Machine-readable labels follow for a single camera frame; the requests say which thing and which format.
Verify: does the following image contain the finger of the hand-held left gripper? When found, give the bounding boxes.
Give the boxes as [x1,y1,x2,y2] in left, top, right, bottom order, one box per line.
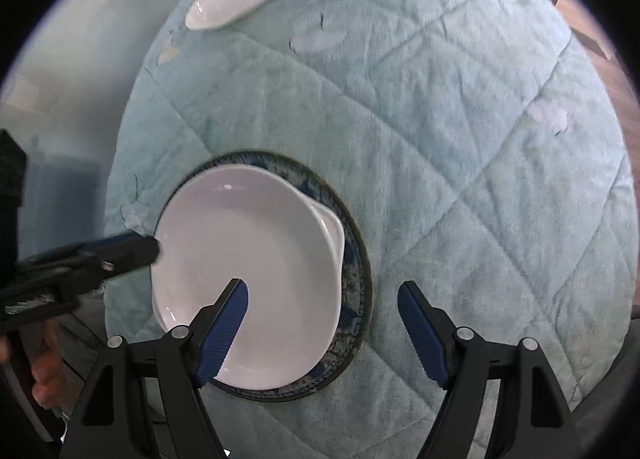
[15,231,161,300]

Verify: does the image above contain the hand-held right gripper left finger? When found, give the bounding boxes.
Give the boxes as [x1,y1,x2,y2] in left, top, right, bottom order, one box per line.
[60,278,249,459]

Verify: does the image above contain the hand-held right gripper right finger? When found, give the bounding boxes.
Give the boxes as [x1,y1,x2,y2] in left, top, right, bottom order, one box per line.
[397,280,583,459]

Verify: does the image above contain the blue patterned plate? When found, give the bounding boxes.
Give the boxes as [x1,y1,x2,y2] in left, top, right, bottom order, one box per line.
[152,150,373,402]

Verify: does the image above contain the large white plate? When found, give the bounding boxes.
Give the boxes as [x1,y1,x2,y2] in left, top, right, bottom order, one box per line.
[150,163,347,387]

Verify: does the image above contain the person's left hand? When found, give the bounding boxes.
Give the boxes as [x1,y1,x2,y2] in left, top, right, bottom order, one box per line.
[31,331,65,411]

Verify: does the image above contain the light teal quilted blanket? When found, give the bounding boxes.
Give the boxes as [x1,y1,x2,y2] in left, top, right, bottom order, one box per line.
[102,0,640,459]

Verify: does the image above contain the person's grey pants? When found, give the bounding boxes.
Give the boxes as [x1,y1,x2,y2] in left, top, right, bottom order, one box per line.
[570,314,640,459]

